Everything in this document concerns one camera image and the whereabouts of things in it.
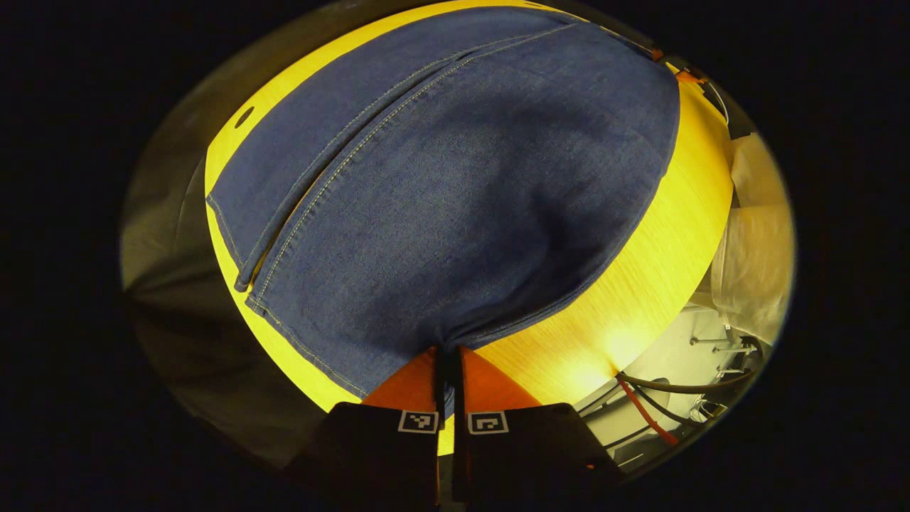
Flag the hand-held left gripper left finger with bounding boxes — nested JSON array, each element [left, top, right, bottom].
[[284, 346, 445, 512]]

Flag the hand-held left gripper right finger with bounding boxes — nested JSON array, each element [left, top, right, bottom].
[[451, 346, 626, 511]]

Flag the blue denim jeans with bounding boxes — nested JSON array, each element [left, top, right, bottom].
[[205, 6, 682, 420]]

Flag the white cloth bundle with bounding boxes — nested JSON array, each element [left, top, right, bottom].
[[710, 132, 796, 347]]

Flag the black backdrop cloth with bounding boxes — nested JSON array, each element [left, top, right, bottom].
[[121, 43, 335, 470]]

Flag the red cable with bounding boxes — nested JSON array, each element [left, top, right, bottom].
[[616, 375, 681, 448]]

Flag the thin black cable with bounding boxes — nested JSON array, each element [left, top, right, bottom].
[[648, 388, 706, 429]]

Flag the thick black cable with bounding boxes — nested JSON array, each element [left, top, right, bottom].
[[617, 368, 756, 396]]

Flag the metal frame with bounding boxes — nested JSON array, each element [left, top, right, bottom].
[[688, 333, 759, 358]]

